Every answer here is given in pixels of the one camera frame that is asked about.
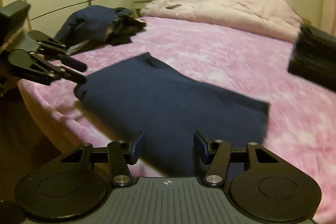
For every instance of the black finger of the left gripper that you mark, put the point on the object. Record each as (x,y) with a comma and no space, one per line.
(30,66)
(49,47)

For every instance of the small dark object on quilt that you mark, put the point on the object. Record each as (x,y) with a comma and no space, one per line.
(171,7)

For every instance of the navy blue garment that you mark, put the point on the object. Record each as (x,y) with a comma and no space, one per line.
(144,94)

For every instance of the pink rose pattern blanket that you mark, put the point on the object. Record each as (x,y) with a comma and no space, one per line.
(301,126)

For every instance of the stack of folded dark clothes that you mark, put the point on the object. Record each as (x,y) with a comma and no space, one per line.
(313,57)

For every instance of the pile of unfolded dark clothes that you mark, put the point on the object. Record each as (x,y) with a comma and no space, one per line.
(96,26)

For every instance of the pale pink quilt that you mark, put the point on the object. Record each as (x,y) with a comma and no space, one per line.
(273,18)

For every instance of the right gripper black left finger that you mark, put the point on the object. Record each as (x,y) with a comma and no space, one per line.
(79,182)

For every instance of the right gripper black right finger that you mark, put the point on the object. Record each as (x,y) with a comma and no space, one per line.
(258,183)

